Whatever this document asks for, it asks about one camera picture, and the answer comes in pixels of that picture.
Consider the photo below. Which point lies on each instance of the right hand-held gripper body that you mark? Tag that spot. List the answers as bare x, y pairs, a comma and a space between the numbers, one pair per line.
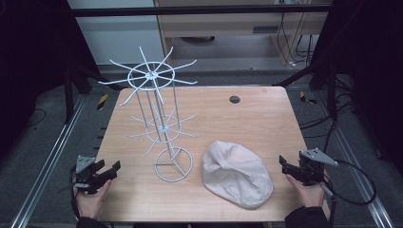
313, 164

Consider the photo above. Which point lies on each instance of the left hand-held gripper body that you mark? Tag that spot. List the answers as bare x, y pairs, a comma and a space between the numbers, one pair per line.
85, 172

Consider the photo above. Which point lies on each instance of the white cap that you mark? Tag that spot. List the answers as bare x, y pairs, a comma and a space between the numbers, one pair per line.
237, 177

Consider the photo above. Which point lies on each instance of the person's right hand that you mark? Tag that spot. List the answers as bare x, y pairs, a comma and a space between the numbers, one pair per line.
308, 194

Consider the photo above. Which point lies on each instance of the person's left hand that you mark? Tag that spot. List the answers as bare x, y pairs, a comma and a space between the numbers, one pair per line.
90, 202

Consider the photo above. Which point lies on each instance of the yellow black hazard tape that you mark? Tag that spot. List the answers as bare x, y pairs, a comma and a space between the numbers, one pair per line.
102, 102
306, 98

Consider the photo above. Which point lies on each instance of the black metal stand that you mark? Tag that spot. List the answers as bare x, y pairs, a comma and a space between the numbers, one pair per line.
331, 91
68, 95

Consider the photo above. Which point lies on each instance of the black curtain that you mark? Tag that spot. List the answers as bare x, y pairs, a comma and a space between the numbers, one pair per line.
374, 63
34, 57

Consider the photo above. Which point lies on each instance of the white cabinet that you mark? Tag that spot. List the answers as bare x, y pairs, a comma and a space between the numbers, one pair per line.
120, 38

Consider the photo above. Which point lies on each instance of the light wooden desk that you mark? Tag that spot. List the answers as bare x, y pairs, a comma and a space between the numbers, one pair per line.
221, 25

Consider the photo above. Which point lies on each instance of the aluminium frame rail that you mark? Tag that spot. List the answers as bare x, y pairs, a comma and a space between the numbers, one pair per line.
358, 177
47, 164

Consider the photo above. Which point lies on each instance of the black horizontal frame bar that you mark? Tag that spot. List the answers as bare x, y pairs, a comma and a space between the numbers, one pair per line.
190, 10

